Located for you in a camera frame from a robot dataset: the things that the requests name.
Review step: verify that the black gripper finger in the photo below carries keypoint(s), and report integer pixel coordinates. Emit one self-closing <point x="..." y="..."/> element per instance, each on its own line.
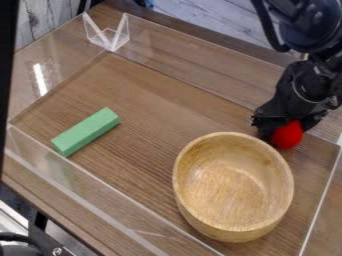
<point x="267" y="126"/>
<point x="310" y="121"/>

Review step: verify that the red plush strawberry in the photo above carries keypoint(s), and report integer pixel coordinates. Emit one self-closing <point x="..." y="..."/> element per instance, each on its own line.
<point x="288" y="136"/>

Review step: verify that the clear acrylic corner bracket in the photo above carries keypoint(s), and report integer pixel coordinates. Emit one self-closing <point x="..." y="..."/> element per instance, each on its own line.
<point x="107" y="38"/>

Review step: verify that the clear acrylic tray wall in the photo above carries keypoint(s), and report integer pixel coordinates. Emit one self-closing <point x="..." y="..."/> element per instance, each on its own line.
<point x="114" y="224"/>

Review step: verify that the black table leg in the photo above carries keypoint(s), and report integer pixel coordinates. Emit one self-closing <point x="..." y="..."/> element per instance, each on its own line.
<point x="48" y="245"/>

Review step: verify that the wooden bowl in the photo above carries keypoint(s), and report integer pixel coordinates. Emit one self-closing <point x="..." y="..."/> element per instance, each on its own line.
<point x="233" y="185"/>

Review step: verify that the green rectangular block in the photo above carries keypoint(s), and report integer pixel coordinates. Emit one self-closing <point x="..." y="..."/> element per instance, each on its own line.
<point x="84" y="132"/>

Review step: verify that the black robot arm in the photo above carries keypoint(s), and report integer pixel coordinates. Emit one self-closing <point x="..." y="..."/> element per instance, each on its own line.
<point x="305" y="26"/>

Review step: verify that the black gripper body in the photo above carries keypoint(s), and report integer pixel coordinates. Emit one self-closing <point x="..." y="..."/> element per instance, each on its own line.
<point x="290" y="107"/>

